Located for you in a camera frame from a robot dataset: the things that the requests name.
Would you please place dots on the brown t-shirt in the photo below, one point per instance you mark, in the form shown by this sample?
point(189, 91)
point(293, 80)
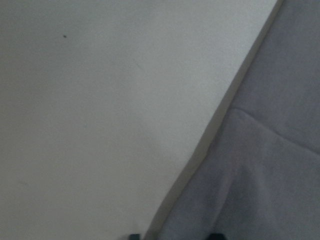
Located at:
point(260, 178)

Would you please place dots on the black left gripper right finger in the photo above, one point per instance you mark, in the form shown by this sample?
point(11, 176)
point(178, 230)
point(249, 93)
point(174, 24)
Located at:
point(215, 236)

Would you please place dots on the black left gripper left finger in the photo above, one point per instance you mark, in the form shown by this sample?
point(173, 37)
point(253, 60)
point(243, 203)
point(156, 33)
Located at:
point(134, 236)

